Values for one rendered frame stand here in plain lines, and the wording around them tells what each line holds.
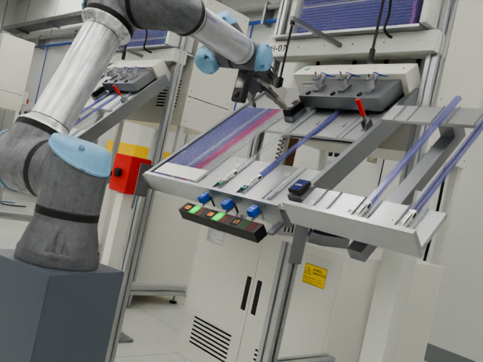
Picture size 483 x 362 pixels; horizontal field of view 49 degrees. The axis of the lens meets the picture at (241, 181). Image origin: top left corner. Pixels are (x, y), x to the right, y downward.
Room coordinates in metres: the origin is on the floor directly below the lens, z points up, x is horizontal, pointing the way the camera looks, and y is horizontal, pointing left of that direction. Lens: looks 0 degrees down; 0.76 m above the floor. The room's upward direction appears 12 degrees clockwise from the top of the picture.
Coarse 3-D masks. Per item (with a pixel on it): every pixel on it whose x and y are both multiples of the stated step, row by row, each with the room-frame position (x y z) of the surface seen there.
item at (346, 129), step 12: (264, 96) 2.20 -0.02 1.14; (288, 96) 2.11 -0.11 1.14; (276, 108) 2.05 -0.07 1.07; (324, 108) 1.90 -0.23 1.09; (312, 120) 1.85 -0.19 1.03; (336, 120) 1.78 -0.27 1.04; (348, 120) 1.75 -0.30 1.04; (360, 120) 1.72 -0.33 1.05; (372, 120) 1.69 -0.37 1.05; (276, 132) 1.87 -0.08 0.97; (300, 132) 1.79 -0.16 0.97; (324, 132) 1.73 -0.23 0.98; (336, 132) 1.70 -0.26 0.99; (348, 132) 1.67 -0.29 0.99; (360, 132) 1.65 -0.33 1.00
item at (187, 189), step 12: (156, 180) 1.85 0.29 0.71; (168, 180) 1.78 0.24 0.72; (180, 180) 1.73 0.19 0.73; (168, 192) 1.84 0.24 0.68; (180, 192) 1.77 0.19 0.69; (192, 192) 1.71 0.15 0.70; (216, 192) 1.60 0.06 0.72; (228, 192) 1.55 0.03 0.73; (216, 204) 1.64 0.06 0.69; (240, 204) 1.54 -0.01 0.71; (252, 204) 1.49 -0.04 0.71; (264, 204) 1.44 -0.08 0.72; (276, 204) 1.41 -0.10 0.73; (264, 216) 1.48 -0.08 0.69; (276, 216) 1.44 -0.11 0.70
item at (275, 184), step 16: (240, 160) 1.76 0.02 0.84; (256, 160) 1.72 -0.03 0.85; (208, 176) 1.74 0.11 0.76; (224, 176) 1.70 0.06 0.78; (240, 176) 1.67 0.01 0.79; (272, 176) 1.60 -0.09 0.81; (288, 176) 1.56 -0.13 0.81; (304, 176) 1.53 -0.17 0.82; (240, 192) 1.58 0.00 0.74; (256, 192) 1.54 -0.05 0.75; (272, 192) 1.51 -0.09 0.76; (288, 192) 1.48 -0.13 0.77
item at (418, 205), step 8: (480, 128) 1.21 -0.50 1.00; (472, 136) 1.20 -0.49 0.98; (464, 144) 1.19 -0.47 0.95; (456, 152) 1.18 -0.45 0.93; (464, 152) 1.18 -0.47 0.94; (456, 160) 1.16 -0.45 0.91; (448, 168) 1.14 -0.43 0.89; (440, 176) 1.13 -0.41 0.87; (432, 184) 1.12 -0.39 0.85; (440, 184) 1.13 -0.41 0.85; (424, 192) 1.11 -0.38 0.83; (432, 192) 1.11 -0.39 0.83; (424, 200) 1.09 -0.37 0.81; (416, 208) 1.08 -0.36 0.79
